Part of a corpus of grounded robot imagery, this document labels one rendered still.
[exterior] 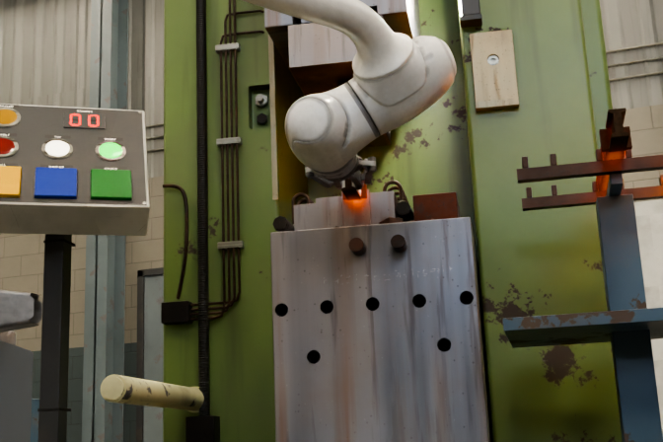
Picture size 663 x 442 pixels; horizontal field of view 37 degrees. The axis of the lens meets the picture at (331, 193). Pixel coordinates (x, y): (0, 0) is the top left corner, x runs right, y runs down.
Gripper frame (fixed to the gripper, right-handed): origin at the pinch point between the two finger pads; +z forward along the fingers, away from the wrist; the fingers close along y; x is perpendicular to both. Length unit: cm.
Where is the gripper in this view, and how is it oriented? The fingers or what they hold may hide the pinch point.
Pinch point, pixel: (351, 184)
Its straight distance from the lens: 187.2
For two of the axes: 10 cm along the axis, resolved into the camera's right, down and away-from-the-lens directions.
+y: 9.8, -0.8, -1.6
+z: 1.7, 2.4, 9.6
